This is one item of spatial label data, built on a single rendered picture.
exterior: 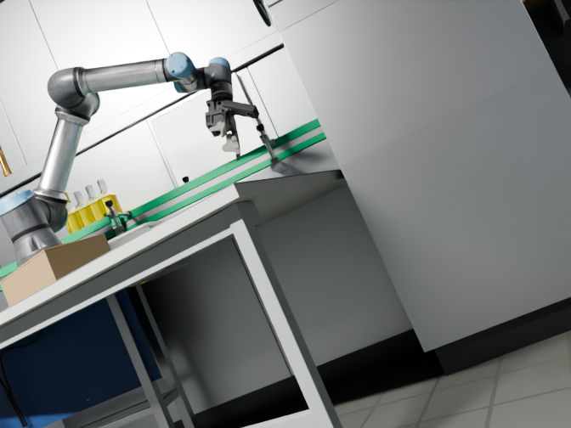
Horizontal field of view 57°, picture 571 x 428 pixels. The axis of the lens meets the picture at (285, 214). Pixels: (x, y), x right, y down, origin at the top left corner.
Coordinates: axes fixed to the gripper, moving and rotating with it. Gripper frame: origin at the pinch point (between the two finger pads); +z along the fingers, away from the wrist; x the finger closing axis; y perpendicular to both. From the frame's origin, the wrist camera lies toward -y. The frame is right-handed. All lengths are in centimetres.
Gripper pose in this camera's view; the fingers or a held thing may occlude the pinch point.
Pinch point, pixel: (232, 149)
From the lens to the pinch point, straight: 166.4
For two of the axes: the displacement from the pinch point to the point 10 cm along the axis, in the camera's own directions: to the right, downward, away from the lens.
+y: -9.6, 2.0, 1.7
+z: 1.2, 9.0, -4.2
